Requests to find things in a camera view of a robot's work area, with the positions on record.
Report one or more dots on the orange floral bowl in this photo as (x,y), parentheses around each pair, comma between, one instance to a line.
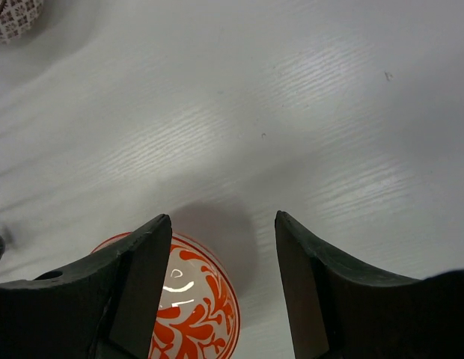
(198,314)

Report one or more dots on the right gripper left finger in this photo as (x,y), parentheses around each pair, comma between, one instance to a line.
(101,306)

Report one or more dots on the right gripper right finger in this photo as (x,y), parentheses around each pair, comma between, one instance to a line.
(341,307)

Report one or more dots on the patterned grey bowl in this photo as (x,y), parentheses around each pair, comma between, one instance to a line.
(17,17)

